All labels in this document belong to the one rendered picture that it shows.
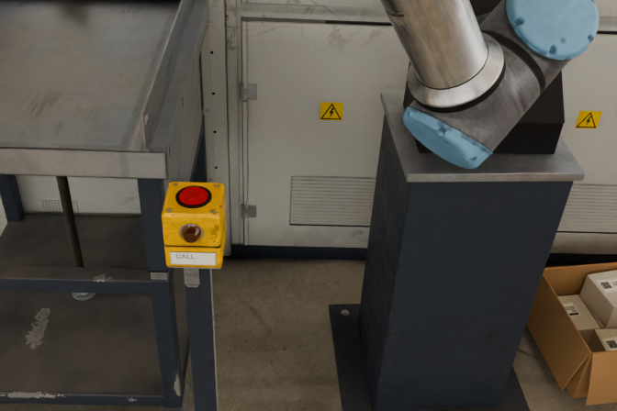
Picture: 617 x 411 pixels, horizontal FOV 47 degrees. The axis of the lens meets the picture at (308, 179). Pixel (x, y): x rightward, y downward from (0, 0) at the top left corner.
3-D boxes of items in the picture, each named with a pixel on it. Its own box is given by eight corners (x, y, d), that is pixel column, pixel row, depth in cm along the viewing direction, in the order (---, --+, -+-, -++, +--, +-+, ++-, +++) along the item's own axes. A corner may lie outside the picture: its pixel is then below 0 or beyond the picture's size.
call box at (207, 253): (221, 271, 101) (219, 215, 95) (165, 269, 100) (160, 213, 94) (226, 234, 107) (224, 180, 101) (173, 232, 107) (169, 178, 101)
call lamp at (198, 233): (203, 249, 96) (202, 229, 94) (178, 248, 96) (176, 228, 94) (204, 241, 98) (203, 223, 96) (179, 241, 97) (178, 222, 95)
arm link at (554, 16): (576, 43, 126) (627, 5, 109) (518, 112, 124) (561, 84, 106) (510, -13, 127) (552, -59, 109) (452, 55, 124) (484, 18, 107)
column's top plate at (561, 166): (529, 99, 161) (531, 91, 160) (583, 181, 135) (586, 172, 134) (379, 98, 158) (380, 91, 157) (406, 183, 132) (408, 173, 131)
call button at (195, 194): (207, 212, 97) (206, 203, 96) (177, 211, 97) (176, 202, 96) (209, 194, 100) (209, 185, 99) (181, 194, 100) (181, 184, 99)
